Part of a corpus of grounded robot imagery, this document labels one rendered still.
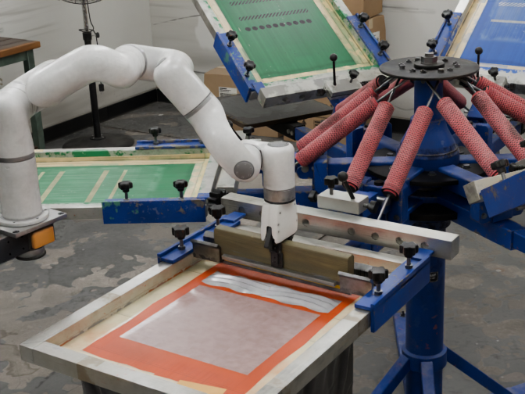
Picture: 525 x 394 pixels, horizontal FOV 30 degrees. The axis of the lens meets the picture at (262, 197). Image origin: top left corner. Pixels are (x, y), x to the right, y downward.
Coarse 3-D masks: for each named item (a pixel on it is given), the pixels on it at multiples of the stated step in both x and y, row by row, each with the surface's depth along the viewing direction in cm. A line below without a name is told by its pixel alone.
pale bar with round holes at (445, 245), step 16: (240, 208) 271; (256, 208) 266; (304, 208) 262; (304, 224) 260; (320, 224) 256; (336, 224) 254; (352, 224) 251; (368, 224) 249; (384, 224) 248; (400, 224) 248; (352, 240) 252; (368, 240) 250; (384, 240) 247; (400, 240) 247; (416, 240) 242; (432, 240) 239; (448, 240) 237; (448, 256) 238
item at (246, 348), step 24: (312, 288) 235; (240, 312) 225; (264, 312) 224; (288, 312) 224; (312, 312) 224; (336, 312) 223; (216, 336) 215; (240, 336) 214; (264, 336) 214; (288, 336) 213; (312, 336) 213; (192, 360) 205; (216, 360) 205; (240, 360) 204; (264, 360) 204; (216, 384) 196; (240, 384) 195
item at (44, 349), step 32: (192, 256) 250; (384, 256) 242; (128, 288) 231; (64, 320) 217; (96, 320) 222; (352, 320) 212; (32, 352) 206; (64, 352) 204; (320, 352) 199; (96, 384) 198; (128, 384) 192; (160, 384) 190; (288, 384) 188
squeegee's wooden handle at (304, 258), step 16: (224, 240) 244; (240, 240) 241; (256, 240) 238; (288, 240) 236; (240, 256) 243; (256, 256) 240; (288, 256) 235; (304, 256) 232; (320, 256) 229; (336, 256) 227; (352, 256) 227; (304, 272) 233; (320, 272) 231; (336, 272) 228; (352, 272) 228
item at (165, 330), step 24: (216, 264) 251; (192, 288) 238; (216, 288) 237; (144, 312) 227; (168, 312) 227; (192, 312) 226; (216, 312) 225; (120, 336) 216; (144, 336) 216; (168, 336) 215; (192, 336) 215; (120, 360) 206; (144, 360) 206; (168, 360) 205
